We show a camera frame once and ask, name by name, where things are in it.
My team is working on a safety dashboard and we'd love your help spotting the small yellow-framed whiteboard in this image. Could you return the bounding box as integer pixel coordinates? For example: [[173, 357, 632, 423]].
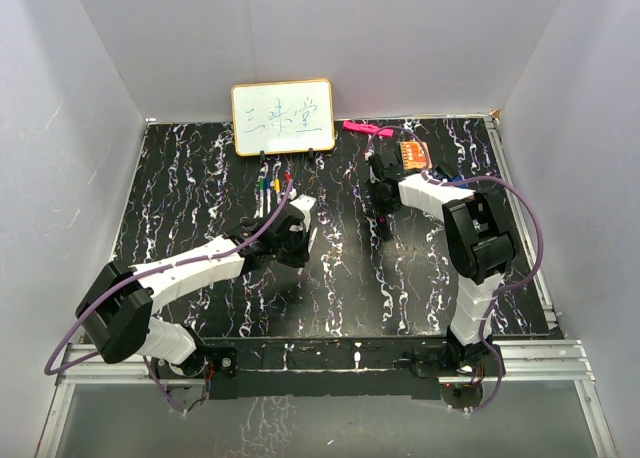
[[231, 79, 336, 157]]

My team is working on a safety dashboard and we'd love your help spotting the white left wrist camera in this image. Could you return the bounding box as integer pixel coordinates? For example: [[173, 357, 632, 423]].
[[289, 195, 317, 228]]

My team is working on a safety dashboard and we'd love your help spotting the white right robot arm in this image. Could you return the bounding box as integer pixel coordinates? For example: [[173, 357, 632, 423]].
[[366, 151, 518, 375]]

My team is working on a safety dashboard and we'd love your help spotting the yellow whiteboard pen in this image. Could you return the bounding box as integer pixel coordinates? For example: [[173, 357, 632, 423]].
[[273, 178, 282, 204]]

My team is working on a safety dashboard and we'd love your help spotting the blue stapler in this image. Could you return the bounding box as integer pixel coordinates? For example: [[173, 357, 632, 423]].
[[431, 163, 468, 189]]

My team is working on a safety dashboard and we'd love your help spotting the blue whiteboard pen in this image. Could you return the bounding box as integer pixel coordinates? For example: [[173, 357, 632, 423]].
[[264, 188, 271, 216]]

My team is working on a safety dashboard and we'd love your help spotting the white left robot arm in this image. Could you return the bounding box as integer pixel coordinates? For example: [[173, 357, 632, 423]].
[[76, 197, 314, 377]]

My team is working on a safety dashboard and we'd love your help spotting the green whiteboard pen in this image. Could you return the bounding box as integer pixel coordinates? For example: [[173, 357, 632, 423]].
[[259, 185, 265, 218]]

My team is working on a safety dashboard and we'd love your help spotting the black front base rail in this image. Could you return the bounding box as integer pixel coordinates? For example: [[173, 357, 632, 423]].
[[152, 337, 504, 400]]

